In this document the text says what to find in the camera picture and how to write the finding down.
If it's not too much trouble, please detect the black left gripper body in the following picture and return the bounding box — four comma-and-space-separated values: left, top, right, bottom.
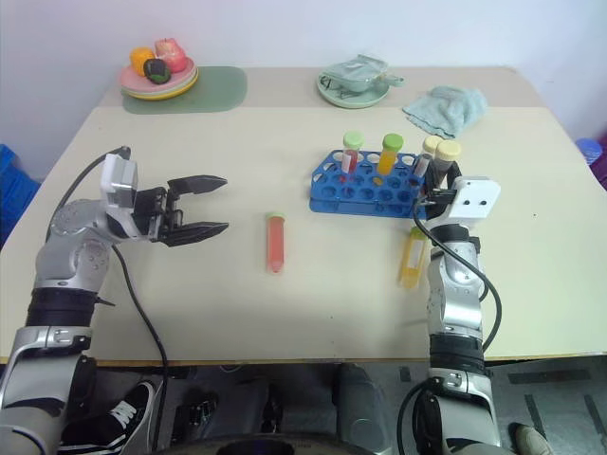
130, 185, 186, 243

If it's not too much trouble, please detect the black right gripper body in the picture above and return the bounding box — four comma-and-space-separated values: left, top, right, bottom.
415, 182, 459, 220

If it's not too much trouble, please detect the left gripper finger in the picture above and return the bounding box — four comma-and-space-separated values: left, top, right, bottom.
166, 174, 228, 199
160, 220, 230, 248

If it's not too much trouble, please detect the dark brown tube cream cap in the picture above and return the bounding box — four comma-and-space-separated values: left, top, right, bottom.
433, 139, 463, 187

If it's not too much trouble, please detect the labelled yellow test tube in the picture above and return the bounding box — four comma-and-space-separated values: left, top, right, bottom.
396, 226, 431, 289

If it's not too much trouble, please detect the labelled red test tube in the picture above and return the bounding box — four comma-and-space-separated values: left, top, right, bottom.
340, 131, 367, 179

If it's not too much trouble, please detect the blue test tube rack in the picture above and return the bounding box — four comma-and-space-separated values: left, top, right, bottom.
308, 149, 431, 219

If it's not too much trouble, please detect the labelled tube cream cap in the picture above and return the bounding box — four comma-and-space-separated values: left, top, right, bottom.
413, 136, 443, 179

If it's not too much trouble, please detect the orange-yellow tube green cap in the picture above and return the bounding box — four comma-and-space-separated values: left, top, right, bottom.
377, 133, 404, 176

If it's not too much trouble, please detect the pale green towel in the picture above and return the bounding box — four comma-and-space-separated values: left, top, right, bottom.
402, 84, 489, 139

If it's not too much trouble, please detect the green placemat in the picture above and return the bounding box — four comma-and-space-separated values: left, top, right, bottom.
121, 64, 248, 115

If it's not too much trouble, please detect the light green stacked plate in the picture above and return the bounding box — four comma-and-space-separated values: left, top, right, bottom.
120, 70, 199, 99

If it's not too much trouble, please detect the pale green round plate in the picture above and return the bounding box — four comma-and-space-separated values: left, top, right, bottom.
316, 70, 391, 110

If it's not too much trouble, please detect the dark toy mangosteen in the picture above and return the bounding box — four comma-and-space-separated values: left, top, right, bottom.
143, 57, 172, 85

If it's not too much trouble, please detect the stack of colourful plates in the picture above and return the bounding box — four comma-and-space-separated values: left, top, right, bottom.
119, 57, 198, 92

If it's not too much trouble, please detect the blue round lid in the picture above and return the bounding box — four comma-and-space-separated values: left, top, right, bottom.
574, 136, 604, 165

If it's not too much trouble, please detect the pink toy apple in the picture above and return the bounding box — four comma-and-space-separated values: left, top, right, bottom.
154, 38, 187, 73

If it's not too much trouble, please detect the orange toy fruit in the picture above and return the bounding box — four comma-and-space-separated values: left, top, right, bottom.
129, 46, 156, 76

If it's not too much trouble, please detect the purple container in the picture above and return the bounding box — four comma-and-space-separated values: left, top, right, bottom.
590, 151, 607, 191

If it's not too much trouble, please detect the blue plastic crate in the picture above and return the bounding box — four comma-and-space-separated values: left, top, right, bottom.
0, 141, 42, 252

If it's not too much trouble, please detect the black and white sneaker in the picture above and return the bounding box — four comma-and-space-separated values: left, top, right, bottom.
59, 381, 160, 455

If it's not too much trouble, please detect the grey rounded cover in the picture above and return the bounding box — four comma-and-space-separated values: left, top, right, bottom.
336, 362, 395, 455

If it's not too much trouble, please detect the tan shoe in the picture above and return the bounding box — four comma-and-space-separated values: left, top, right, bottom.
509, 423, 551, 455

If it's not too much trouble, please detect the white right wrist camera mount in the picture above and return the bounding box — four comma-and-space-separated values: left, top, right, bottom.
445, 177, 503, 220

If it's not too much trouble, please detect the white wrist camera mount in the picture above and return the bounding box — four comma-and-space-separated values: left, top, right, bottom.
99, 152, 139, 209
445, 177, 503, 220

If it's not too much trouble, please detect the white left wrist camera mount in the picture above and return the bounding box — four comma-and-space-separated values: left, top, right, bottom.
99, 152, 139, 209

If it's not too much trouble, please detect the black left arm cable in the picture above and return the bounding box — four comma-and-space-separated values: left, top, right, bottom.
55, 145, 170, 455

